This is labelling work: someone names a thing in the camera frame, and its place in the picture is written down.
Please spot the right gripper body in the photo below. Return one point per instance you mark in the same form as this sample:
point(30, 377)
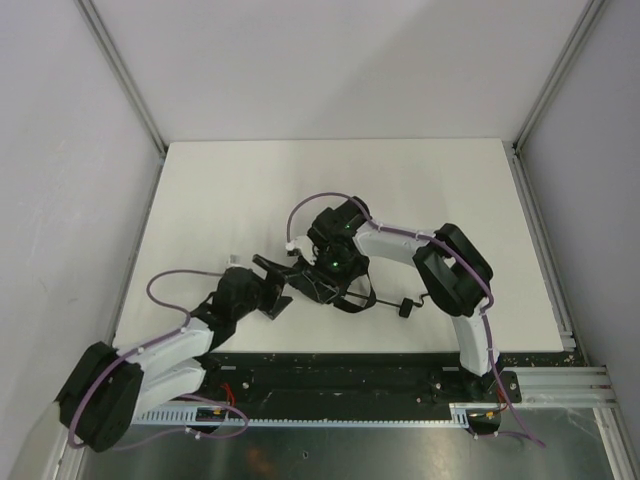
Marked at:
point(310, 279)

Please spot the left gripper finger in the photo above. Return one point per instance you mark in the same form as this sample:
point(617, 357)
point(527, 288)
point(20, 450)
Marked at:
point(272, 268)
point(274, 307)

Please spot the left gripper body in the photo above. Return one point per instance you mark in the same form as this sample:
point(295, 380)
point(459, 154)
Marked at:
point(273, 291)

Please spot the black folding umbrella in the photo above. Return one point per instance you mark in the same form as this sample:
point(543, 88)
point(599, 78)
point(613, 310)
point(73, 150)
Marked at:
point(354, 303)

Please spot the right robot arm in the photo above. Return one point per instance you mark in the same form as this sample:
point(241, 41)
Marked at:
point(338, 247)

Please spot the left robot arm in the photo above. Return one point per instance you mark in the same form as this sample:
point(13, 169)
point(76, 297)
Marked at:
point(109, 387)

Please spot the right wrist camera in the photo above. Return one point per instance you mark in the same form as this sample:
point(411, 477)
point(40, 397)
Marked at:
point(302, 246)

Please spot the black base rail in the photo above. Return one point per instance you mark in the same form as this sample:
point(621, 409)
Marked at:
point(437, 376)

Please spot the left aluminium frame post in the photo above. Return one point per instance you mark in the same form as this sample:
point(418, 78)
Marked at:
point(106, 44)

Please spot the aluminium frame post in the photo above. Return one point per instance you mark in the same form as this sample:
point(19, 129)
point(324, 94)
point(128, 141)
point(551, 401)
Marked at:
point(575, 43)
point(106, 44)

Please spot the right aluminium frame post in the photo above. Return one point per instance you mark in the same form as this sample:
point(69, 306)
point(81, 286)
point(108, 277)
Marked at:
point(575, 43)

